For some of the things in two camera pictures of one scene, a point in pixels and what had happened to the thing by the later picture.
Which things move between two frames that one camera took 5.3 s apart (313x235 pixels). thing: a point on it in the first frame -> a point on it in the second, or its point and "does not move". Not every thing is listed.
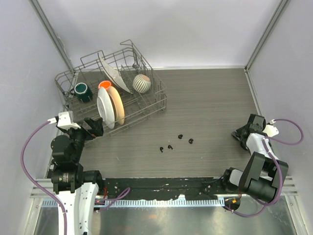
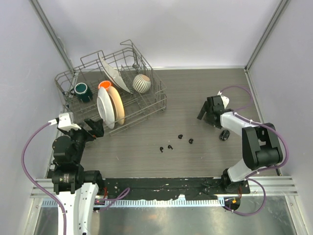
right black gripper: [239, 131] -> [206, 108]
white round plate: [104, 107] does not move
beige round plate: [119, 111] does not move
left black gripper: [96, 126] does not move
